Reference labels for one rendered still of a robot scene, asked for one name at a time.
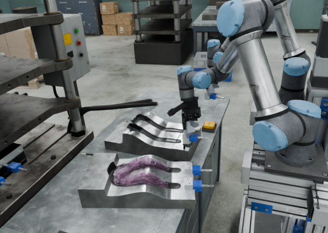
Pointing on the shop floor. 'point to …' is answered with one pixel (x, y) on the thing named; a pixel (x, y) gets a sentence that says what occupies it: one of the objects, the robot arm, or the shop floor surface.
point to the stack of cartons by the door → (116, 20)
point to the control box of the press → (71, 48)
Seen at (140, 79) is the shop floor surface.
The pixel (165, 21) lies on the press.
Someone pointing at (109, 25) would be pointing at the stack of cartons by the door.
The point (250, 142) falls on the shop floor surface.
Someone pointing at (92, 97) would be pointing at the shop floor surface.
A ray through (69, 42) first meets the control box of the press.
